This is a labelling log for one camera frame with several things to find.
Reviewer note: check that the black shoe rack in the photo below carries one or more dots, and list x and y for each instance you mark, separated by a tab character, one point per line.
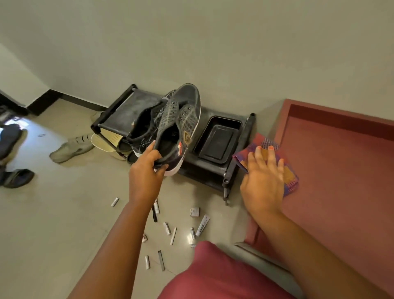
129	107

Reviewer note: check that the black shoe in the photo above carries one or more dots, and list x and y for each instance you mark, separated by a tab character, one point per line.
18	178

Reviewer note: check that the grey metal stick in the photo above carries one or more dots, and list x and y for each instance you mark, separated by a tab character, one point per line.
161	260

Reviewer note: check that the small tubes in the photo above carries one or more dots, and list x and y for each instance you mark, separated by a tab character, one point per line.
202	225

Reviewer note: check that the person's left forearm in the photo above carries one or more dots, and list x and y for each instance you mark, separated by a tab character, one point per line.
114	255

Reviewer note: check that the pink embroidered tunic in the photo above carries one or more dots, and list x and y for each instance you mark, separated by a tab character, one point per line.
221	274

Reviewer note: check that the purple orange checked cloth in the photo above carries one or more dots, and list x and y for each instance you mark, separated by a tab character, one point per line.
264	141

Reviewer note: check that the person's left hand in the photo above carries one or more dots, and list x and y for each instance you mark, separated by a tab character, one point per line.
144	181

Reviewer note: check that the white dropper bottle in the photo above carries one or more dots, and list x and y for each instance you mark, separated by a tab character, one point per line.
144	238

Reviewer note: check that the person's right hand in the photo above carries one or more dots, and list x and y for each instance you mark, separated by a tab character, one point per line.
264	184

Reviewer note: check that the beige slipper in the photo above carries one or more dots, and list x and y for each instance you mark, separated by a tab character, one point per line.
106	138

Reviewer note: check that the red tray table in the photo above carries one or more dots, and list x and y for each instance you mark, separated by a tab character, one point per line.
338	184

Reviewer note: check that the grey green clog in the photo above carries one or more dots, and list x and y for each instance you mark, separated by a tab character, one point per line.
96	117
70	149

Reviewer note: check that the black plastic tray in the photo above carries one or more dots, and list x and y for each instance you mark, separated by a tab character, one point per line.
217	140

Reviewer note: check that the dark blue slipper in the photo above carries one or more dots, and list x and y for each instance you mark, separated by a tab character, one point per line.
9	140

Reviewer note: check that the person's right forearm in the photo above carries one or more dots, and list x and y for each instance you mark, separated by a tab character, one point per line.
307	258

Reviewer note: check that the dark grey sneaker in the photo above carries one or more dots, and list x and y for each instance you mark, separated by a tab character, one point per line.
144	120
181	123

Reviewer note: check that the short white tube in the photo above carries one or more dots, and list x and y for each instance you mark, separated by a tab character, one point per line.
167	228

